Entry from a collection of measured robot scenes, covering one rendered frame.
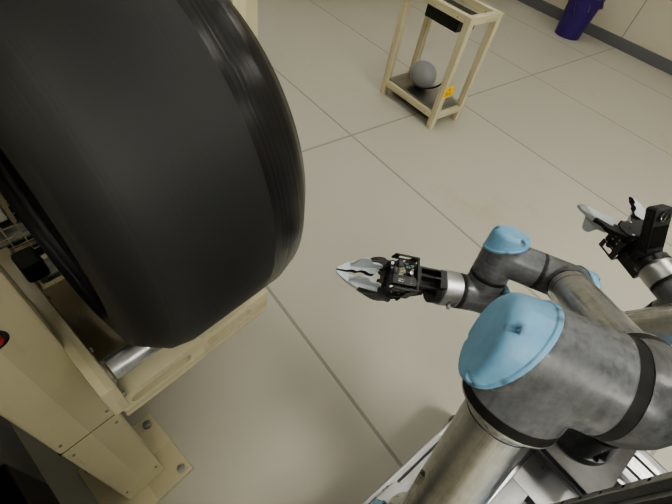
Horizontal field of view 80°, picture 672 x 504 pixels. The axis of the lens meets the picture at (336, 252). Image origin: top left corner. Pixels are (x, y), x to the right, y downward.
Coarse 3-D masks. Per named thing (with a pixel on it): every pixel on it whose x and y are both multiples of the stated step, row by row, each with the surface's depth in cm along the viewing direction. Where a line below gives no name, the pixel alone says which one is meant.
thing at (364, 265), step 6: (360, 258) 78; (366, 258) 77; (342, 264) 80; (348, 264) 80; (354, 264) 80; (360, 264) 80; (366, 264) 80; (372, 264) 80; (378, 264) 80; (348, 270) 81; (354, 270) 80; (360, 270) 81; (366, 270) 81; (372, 270) 81
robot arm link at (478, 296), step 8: (464, 280) 81; (472, 280) 81; (464, 288) 82; (472, 288) 81; (480, 288) 80; (488, 288) 80; (496, 288) 80; (504, 288) 83; (464, 296) 80; (472, 296) 80; (480, 296) 81; (488, 296) 80; (496, 296) 81; (464, 304) 81; (472, 304) 81; (480, 304) 81; (488, 304) 82; (480, 312) 84
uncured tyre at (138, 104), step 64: (0, 0) 35; (64, 0) 37; (128, 0) 40; (192, 0) 44; (0, 64) 35; (64, 64) 35; (128, 64) 38; (192, 64) 42; (256, 64) 47; (0, 128) 37; (64, 128) 36; (128, 128) 38; (192, 128) 42; (256, 128) 47; (0, 192) 70; (64, 192) 38; (128, 192) 39; (192, 192) 43; (256, 192) 49; (64, 256) 74; (128, 256) 41; (192, 256) 45; (256, 256) 54; (128, 320) 49; (192, 320) 52
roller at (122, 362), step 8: (128, 344) 73; (120, 352) 72; (128, 352) 72; (136, 352) 72; (144, 352) 73; (152, 352) 75; (104, 360) 71; (112, 360) 71; (120, 360) 71; (128, 360) 72; (136, 360) 72; (144, 360) 74; (112, 368) 70; (120, 368) 71; (128, 368) 72; (112, 376) 70; (120, 376) 71
